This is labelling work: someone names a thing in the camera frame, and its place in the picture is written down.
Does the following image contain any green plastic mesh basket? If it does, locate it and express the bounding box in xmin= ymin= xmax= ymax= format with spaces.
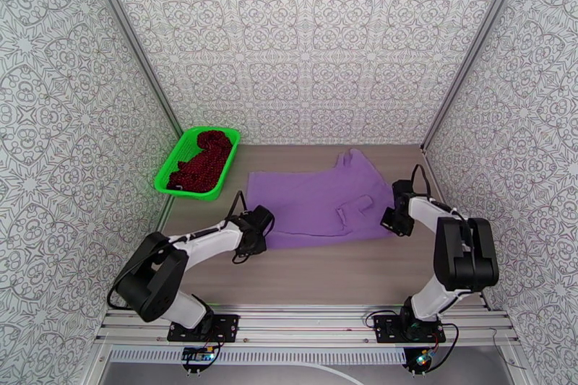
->
xmin=153 ymin=126 xmax=241 ymax=202

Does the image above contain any dark red dotted garment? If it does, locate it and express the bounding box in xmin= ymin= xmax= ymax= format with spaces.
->
xmin=168 ymin=129 xmax=236 ymax=194

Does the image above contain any left aluminium corner post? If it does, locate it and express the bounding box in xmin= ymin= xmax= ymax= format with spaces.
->
xmin=77 ymin=0 xmax=187 ymax=137

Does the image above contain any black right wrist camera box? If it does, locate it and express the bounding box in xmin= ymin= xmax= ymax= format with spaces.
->
xmin=391 ymin=178 xmax=415 ymax=199

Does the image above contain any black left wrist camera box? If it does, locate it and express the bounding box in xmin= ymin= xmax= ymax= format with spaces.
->
xmin=249 ymin=205 xmax=275 ymax=237

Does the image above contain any white slotted cable duct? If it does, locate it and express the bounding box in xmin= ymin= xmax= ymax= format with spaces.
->
xmin=108 ymin=348 xmax=407 ymax=365

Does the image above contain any right aluminium corner post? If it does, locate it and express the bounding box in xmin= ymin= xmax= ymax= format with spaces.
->
xmin=420 ymin=0 xmax=530 ymax=155

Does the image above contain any thin black loose wire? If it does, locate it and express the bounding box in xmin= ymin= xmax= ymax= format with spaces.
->
xmin=491 ymin=328 xmax=528 ymax=371

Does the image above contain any purple shirt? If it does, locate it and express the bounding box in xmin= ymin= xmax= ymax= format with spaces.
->
xmin=246 ymin=147 xmax=398 ymax=250

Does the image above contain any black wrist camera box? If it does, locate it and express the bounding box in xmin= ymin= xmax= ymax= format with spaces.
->
xmin=391 ymin=178 xmax=415 ymax=199
xmin=249 ymin=205 xmax=275 ymax=237

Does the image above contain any aluminium frame crossbeam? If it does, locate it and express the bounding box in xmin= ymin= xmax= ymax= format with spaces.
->
xmin=93 ymin=304 xmax=520 ymax=350

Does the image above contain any aluminium table side rail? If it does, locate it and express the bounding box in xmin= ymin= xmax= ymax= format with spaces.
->
xmin=153 ymin=197 xmax=176 ymax=238
xmin=420 ymin=146 xmax=491 ymax=310

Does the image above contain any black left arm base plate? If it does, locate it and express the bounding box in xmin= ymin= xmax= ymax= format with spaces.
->
xmin=167 ymin=313 xmax=241 ymax=344

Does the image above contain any right aluminium table side rail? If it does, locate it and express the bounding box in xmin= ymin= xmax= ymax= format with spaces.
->
xmin=420 ymin=146 xmax=491 ymax=310

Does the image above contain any aluminium corner post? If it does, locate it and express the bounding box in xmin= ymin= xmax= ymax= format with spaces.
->
xmin=77 ymin=0 xmax=187 ymax=137
xmin=420 ymin=0 xmax=530 ymax=155

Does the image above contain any left aluminium table side rail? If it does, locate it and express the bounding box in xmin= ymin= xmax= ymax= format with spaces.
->
xmin=153 ymin=197 xmax=176 ymax=238

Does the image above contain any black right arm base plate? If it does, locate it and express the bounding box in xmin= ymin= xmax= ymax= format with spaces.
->
xmin=374 ymin=314 xmax=447 ymax=345

